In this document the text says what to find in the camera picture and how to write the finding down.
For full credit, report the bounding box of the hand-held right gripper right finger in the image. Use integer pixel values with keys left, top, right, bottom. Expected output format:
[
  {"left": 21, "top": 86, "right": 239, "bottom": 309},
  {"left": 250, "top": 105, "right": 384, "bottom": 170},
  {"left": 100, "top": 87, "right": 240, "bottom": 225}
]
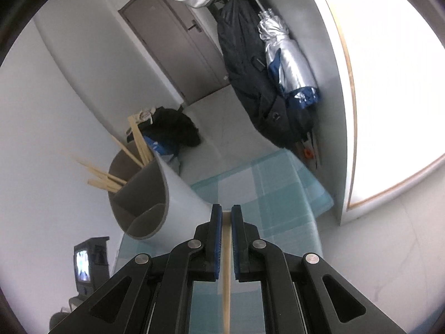
[{"left": 230, "top": 205, "right": 407, "bottom": 334}]

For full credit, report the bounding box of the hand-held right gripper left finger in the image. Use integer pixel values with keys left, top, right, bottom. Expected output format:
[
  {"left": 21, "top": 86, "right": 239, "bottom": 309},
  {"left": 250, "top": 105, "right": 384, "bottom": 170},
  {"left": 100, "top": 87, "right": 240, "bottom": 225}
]
[{"left": 75, "top": 203, "right": 223, "bottom": 334}]

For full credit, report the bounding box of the grey white utensil holder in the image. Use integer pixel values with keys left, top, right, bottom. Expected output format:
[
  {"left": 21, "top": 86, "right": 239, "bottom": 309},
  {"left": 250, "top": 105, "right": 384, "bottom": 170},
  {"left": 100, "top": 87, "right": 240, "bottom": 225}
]
[{"left": 108, "top": 152, "right": 213, "bottom": 251}]

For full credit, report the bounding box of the wooden chopstick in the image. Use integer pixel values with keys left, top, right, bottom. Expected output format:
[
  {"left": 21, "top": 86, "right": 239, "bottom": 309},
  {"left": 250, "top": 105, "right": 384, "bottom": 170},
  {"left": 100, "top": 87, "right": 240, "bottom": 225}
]
[
  {"left": 88, "top": 171, "right": 123, "bottom": 188},
  {"left": 76, "top": 159, "right": 128, "bottom": 184},
  {"left": 87, "top": 179, "right": 122, "bottom": 193},
  {"left": 134, "top": 114, "right": 154, "bottom": 166},
  {"left": 128, "top": 116, "right": 147, "bottom": 168},
  {"left": 110, "top": 135, "right": 144, "bottom": 168},
  {"left": 222, "top": 210, "right": 232, "bottom": 334}
]

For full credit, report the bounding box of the blue checked mat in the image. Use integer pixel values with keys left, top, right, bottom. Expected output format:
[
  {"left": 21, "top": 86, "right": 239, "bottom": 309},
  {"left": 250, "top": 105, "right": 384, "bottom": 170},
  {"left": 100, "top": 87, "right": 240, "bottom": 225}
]
[{"left": 115, "top": 148, "right": 334, "bottom": 334}]

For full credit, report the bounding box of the small orange item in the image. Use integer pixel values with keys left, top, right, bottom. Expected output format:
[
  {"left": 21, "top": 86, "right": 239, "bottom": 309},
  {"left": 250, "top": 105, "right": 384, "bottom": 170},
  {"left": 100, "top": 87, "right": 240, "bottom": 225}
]
[{"left": 295, "top": 130, "right": 324, "bottom": 171}]

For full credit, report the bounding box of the blue cardboard box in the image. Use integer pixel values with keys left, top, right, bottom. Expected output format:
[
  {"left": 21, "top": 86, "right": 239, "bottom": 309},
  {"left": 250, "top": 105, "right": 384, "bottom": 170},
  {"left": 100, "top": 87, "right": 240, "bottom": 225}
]
[{"left": 144, "top": 136, "right": 174, "bottom": 157}]

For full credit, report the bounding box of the black clothes heap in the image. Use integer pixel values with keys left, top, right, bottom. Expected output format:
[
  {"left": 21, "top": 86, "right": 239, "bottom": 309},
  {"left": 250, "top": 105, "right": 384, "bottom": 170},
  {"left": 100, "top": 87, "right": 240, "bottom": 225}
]
[{"left": 141, "top": 108, "right": 201, "bottom": 157}]

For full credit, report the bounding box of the cream cloth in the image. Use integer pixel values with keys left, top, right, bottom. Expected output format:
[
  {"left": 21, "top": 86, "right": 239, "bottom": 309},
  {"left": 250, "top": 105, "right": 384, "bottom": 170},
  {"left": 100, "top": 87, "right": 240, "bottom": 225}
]
[{"left": 134, "top": 108, "right": 157, "bottom": 124}]

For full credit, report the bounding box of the black hanging jacket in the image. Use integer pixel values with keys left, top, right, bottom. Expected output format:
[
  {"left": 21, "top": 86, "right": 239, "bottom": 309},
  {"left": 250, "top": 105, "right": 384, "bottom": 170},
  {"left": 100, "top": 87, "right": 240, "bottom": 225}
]
[{"left": 210, "top": 0, "right": 313, "bottom": 148}]

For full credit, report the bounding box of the silver folded umbrella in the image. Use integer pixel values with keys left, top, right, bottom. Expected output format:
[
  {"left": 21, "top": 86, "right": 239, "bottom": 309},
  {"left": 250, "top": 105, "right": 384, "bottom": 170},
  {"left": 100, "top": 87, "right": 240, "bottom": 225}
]
[{"left": 257, "top": 9, "right": 320, "bottom": 110}]

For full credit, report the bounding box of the grey door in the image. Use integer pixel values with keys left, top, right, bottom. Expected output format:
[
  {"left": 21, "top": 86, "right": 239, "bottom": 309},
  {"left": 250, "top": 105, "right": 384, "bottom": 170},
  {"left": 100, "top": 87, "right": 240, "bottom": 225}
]
[{"left": 118, "top": 0, "right": 230, "bottom": 107}]

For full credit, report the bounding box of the bright window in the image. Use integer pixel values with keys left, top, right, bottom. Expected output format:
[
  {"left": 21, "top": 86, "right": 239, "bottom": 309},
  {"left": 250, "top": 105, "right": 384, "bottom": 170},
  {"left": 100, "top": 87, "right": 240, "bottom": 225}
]
[{"left": 309, "top": 0, "right": 445, "bottom": 220}]

